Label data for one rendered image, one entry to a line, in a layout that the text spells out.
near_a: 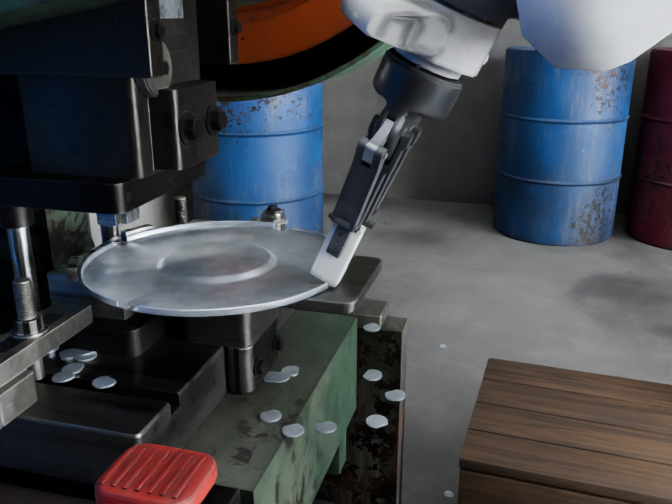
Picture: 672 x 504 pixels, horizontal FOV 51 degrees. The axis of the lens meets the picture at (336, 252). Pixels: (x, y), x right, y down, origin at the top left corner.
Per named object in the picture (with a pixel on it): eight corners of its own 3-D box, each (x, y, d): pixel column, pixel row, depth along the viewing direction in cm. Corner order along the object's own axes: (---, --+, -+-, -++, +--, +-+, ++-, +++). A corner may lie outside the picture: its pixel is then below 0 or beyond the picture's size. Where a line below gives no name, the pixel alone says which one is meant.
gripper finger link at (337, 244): (362, 213, 68) (351, 221, 65) (341, 255, 70) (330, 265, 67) (349, 205, 68) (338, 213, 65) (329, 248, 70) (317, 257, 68)
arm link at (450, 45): (510, 26, 63) (480, 82, 65) (388, -35, 65) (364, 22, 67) (485, 28, 52) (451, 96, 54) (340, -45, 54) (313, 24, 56)
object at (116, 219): (145, 215, 82) (142, 184, 81) (122, 227, 77) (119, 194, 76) (120, 213, 83) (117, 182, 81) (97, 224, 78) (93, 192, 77)
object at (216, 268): (258, 341, 60) (257, 333, 60) (18, 285, 72) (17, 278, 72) (387, 245, 85) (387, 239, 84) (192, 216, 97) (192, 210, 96)
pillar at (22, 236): (45, 308, 78) (27, 185, 73) (32, 316, 76) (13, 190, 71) (28, 306, 78) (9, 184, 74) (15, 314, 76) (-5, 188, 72)
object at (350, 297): (381, 359, 85) (383, 253, 80) (353, 421, 72) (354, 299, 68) (191, 335, 91) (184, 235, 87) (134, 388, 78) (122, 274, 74)
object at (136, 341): (217, 289, 91) (215, 267, 90) (136, 359, 73) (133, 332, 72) (107, 277, 95) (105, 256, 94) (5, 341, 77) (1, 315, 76)
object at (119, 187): (211, 191, 87) (209, 147, 85) (124, 240, 69) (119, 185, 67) (97, 183, 91) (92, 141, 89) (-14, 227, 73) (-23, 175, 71)
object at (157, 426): (302, 301, 103) (301, 263, 101) (144, 495, 62) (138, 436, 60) (119, 281, 110) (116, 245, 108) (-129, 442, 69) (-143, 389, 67)
